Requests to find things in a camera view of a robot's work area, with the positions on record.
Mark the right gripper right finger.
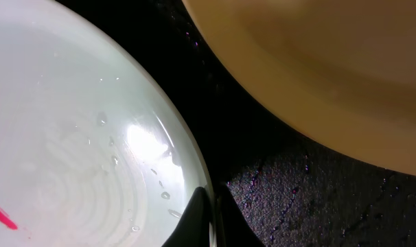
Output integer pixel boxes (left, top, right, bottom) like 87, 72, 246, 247
217, 183, 264, 247

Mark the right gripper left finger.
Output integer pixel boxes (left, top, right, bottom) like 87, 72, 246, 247
162, 187, 212, 247

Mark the light blue plate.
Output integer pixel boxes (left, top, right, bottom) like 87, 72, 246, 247
0, 1, 213, 246

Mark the yellow plate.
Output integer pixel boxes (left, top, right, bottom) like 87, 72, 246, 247
184, 0, 416, 176

